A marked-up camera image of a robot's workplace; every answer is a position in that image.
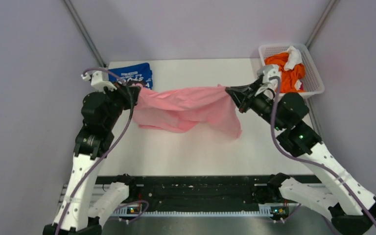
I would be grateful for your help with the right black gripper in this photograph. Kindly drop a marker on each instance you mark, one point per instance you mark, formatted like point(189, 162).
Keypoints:
point(244, 102)

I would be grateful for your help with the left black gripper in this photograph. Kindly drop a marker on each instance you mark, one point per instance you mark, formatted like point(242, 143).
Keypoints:
point(130, 94)

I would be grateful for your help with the pink t-shirt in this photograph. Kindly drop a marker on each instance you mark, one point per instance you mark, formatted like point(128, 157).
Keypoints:
point(180, 110)

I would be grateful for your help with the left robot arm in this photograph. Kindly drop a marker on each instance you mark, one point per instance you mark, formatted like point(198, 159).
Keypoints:
point(95, 140)

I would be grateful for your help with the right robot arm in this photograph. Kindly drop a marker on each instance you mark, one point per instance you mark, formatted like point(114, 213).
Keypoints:
point(347, 205)

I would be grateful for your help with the folded blue graphic t-shirt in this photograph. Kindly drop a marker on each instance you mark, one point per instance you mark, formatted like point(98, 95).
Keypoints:
point(136, 74)

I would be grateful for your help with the orange t-shirt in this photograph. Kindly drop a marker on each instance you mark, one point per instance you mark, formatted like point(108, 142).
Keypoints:
point(291, 80)

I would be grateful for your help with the white t-shirt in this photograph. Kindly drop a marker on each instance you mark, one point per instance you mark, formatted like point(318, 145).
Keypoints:
point(294, 58)

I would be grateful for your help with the white plastic basket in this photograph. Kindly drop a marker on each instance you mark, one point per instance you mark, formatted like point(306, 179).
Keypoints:
point(312, 81)

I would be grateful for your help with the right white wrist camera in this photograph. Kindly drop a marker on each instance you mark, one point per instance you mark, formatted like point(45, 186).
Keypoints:
point(268, 78)

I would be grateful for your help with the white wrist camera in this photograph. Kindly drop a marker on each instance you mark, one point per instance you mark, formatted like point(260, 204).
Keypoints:
point(268, 78)
point(99, 81)

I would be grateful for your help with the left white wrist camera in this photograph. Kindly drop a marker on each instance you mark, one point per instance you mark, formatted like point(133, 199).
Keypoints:
point(99, 81)

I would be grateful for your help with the aluminium frame rail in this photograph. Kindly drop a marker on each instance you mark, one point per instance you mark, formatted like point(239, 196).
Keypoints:
point(83, 32)

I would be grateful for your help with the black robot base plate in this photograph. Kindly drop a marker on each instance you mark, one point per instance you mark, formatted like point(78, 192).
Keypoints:
point(204, 196)

